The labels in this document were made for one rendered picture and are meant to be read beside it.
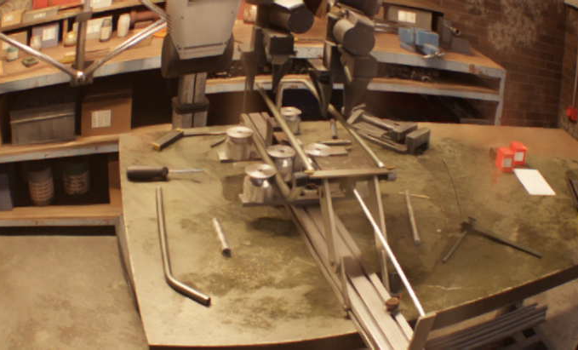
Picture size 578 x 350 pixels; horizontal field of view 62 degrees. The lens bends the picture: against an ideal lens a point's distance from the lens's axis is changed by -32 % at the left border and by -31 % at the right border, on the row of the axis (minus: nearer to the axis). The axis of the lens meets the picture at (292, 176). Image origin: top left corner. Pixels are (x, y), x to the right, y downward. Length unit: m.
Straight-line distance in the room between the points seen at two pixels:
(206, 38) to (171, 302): 1.07
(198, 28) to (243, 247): 0.90
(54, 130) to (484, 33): 2.77
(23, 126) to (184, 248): 1.68
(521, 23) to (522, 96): 0.60
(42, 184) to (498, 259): 2.15
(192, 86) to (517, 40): 2.74
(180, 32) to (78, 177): 1.17
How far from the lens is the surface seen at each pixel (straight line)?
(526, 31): 4.21
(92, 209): 2.75
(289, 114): 1.49
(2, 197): 2.82
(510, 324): 2.08
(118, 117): 2.58
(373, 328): 0.87
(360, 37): 1.03
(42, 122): 2.60
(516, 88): 4.25
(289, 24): 1.11
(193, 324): 0.89
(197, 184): 1.26
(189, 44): 1.84
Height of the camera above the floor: 1.45
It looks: 26 degrees down
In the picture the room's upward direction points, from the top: 5 degrees clockwise
